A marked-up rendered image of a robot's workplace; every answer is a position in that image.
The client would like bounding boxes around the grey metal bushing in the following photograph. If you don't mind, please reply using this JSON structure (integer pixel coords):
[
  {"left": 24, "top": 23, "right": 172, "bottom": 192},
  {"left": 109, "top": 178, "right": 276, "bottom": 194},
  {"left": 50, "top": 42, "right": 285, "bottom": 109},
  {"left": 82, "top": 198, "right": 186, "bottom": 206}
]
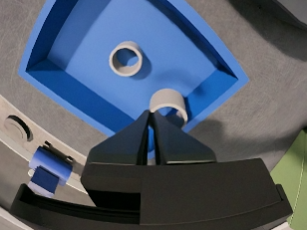
[
  {"left": 110, "top": 41, "right": 143, "bottom": 77},
  {"left": 149, "top": 89, "right": 187, "bottom": 130}
]

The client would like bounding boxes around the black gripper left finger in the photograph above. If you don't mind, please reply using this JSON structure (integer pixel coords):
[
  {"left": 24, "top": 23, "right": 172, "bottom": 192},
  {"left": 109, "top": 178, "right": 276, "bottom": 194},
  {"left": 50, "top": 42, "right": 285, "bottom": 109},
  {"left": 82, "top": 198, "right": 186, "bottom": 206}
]
[{"left": 85, "top": 110, "right": 149, "bottom": 165}]

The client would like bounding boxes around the blue open tray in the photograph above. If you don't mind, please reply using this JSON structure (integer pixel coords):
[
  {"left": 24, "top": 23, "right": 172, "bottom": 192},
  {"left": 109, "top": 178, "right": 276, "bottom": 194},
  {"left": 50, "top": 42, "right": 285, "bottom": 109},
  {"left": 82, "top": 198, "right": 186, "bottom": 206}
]
[{"left": 18, "top": 0, "right": 249, "bottom": 136}]

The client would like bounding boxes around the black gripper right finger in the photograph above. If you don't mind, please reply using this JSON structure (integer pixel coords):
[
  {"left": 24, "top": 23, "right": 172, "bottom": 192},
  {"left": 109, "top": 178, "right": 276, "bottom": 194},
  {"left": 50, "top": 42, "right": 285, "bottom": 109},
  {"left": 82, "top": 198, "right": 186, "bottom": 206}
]
[{"left": 153, "top": 110, "right": 217, "bottom": 165}]

